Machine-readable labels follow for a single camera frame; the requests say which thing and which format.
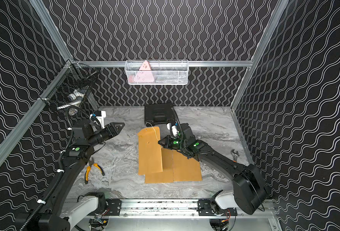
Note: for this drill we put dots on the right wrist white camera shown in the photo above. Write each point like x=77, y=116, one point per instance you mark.
x=174, y=131

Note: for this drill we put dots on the orange handled adjustable wrench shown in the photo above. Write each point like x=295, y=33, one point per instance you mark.
x=235, y=155

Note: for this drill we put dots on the pink triangular sheet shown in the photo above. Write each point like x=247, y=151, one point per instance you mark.
x=144, y=74

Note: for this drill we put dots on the brown file bag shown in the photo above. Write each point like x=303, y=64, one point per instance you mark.
x=149, y=151
x=185, y=170
x=166, y=175

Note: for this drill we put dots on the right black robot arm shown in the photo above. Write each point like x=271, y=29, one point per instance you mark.
x=250, y=189

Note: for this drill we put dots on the white wire mesh basket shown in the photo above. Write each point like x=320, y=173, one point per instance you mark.
x=165, y=72

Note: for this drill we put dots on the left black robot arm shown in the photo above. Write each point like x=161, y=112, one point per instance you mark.
x=86, y=132

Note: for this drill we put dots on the black plastic tool case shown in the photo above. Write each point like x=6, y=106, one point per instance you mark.
x=157, y=114

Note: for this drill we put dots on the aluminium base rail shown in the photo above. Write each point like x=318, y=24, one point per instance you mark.
x=175, y=208

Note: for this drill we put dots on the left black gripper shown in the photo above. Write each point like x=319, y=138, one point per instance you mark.
x=109, y=131

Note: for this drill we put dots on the silver object in black basket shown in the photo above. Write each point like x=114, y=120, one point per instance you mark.
x=74, y=98

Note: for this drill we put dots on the black wire mesh basket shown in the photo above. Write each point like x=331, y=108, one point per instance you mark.
x=77, y=77

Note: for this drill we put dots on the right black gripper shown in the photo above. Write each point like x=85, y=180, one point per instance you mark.
x=167, y=142

